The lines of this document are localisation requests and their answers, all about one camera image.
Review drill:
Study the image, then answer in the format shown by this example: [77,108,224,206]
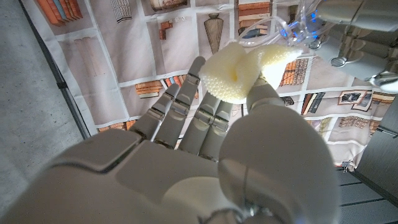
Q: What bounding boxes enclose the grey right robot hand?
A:
[0,56,340,224]

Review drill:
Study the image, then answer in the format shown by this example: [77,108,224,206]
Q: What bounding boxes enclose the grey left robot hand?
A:
[306,0,398,94]

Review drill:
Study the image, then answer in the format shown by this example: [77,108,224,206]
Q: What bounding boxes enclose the clear-framed glasses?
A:
[238,0,338,48]

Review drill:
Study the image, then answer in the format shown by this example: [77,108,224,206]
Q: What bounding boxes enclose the pale yellow cleaning cloth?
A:
[198,42,304,104]

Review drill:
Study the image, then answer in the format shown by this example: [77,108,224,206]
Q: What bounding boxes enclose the printed bookshelf backdrop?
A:
[20,0,398,172]

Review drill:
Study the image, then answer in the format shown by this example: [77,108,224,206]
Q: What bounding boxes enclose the black backdrop stand pole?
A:
[17,0,93,140]

